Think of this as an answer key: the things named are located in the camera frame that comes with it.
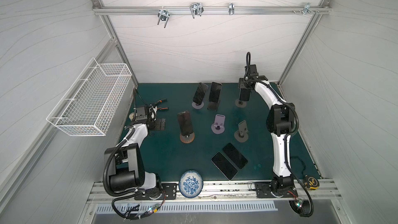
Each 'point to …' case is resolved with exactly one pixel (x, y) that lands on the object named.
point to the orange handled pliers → (160, 101)
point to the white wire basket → (87, 104)
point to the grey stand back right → (240, 103)
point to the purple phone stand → (218, 126)
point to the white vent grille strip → (113, 209)
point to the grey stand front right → (241, 135)
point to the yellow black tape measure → (311, 182)
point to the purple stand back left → (196, 106)
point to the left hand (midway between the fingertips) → (158, 119)
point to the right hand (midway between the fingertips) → (248, 79)
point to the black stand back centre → (213, 106)
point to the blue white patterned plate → (190, 183)
